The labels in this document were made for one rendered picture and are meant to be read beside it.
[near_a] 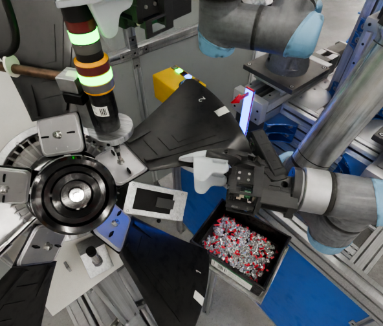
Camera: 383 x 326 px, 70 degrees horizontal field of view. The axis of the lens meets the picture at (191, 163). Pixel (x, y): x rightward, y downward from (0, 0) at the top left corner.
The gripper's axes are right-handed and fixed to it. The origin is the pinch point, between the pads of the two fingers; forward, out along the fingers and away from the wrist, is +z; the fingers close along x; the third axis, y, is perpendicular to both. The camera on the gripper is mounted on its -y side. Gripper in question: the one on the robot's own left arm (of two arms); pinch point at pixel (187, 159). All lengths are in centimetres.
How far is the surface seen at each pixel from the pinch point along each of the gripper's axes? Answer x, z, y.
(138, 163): -1.2, 8.2, 3.6
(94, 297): 108, 49, 17
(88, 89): -18.3, 11.3, 4.3
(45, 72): -18.5, 18.9, 2.3
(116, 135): -10.1, 9.5, 4.9
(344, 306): 48, -46, 8
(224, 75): 66, 7, -114
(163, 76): 14.7, 18.9, -41.8
